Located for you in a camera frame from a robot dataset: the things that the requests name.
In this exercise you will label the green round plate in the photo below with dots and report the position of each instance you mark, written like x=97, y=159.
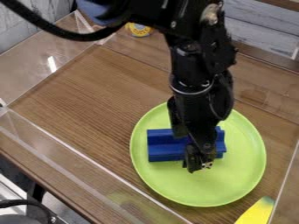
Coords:
x=211, y=187

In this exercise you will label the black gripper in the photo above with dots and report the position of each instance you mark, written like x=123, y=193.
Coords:
x=202, y=56

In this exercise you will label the blue plastic block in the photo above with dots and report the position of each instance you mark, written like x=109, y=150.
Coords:
x=165, y=147

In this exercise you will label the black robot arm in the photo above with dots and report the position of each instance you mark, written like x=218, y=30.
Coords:
x=149, y=12

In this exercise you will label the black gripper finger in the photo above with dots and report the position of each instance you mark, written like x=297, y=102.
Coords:
x=198, y=159

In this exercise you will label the yellow green object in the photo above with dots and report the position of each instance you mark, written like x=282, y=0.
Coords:
x=259, y=212

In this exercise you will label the black table clamp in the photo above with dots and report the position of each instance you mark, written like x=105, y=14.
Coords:
x=43, y=214

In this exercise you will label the yellow labelled can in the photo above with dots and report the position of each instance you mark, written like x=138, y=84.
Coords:
x=139, y=30

